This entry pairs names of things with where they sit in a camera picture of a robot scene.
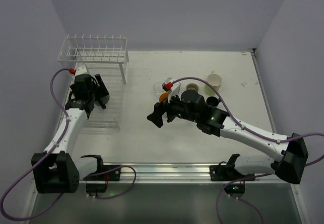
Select white patterned orange-inside mug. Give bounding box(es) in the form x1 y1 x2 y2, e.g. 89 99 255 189
159 92 169 102

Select navy patterned cup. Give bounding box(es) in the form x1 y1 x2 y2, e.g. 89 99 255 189
206 96 219 107

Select speckled beige bowl cup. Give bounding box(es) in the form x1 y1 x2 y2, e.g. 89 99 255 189
185 83 199 92

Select clear drinking glass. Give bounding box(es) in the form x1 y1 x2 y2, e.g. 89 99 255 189
152 82 165 97

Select yellow green mug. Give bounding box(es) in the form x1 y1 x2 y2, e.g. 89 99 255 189
205 70 223 95

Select dark green mug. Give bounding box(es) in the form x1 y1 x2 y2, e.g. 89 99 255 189
95 95 110 109

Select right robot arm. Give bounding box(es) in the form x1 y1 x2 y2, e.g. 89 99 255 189
147 90 308 184

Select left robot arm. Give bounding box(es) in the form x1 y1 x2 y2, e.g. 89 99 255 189
31 73 109 194

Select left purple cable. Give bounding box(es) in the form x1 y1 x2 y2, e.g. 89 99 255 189
0 67 76 221

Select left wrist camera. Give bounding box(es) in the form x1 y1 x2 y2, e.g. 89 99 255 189
74 64 89 76

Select white wire dish rack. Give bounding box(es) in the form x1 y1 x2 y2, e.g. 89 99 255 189
57 34 129 131

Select aluminium mounting rail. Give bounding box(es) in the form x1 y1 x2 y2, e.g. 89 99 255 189
32 161 276 184

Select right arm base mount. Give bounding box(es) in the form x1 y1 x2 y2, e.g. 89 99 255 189
209 154 256 197

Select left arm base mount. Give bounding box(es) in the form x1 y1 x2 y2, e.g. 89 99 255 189
79 155 121 199

